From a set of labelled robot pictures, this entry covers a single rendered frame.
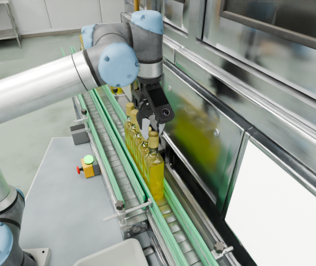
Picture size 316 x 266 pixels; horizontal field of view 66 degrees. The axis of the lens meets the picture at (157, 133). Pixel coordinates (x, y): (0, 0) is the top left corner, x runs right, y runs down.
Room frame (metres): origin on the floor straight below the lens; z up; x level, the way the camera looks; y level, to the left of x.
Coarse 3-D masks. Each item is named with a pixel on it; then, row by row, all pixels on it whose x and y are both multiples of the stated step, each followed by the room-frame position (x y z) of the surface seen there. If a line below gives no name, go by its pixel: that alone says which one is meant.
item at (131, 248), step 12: (132, 240) 0.44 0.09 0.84; (96, 252) 0.39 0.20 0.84; (108, 252) 0.40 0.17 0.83; (120, 252) 0.41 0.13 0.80; (132, 252) 0.43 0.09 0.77; (84, 264) 0.37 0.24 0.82; (96, 264) 0.38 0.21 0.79; (108, 264) 0.39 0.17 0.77; (120, 264) 0.39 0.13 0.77; (132, 264) 0.39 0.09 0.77; (144, 264) 0.36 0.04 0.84
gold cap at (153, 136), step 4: (152, 132) 0.61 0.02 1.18; (156, 132) 0.61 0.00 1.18; (152, 136) 0.59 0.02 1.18; (156, 136) 0.59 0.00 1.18; (148, 140) 0.59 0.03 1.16; (152, 140) 0.58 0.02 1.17; (156, 140) 0.59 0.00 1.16; (148, 144) 0.59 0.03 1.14; (152, 144) 0.58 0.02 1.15; (156, 144) 0.59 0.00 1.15
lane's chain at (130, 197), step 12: (84, 96) 1.39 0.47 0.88; (96, 108) 1.24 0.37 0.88; (96, 120) 1.11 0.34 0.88; (96, 144) 0.91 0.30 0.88; (108, 144) 0.90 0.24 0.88; (108, 156) 0.82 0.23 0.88; (120, 168) 0.74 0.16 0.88; (120, 180) 0.67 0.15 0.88; (132, 192) 0.61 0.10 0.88; (132, 204) 0.56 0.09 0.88; (132, 216) 0.50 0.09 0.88
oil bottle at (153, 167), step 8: (144, 160) 0.60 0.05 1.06; (152, 160) 0.58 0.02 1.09; (160, 160) 0.58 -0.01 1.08; (144, 168) 0.61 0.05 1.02; (152, 168) 0.57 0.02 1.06; (160, 168) 0.58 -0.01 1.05; (152, 176) 0.57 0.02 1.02; (160, 176) 0.58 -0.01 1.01; (152, 184) 0.57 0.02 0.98; (160, 184) 0.58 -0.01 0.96; (152, 192) 0.57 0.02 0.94; (160, 192) 0.58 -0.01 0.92
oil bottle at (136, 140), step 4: (136, 136) 0.70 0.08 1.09; (132, 140) 0.71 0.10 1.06; (136, 140) 0.68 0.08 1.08; (140, 140) 0.68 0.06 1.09; (136, 144) 0.68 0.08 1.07; (136, 148) 0.68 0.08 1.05; (136, 152) 0.68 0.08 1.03; (136, 156) 0.68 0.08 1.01; (136, 160) 0.69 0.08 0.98; (136, 164) 0.69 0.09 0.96
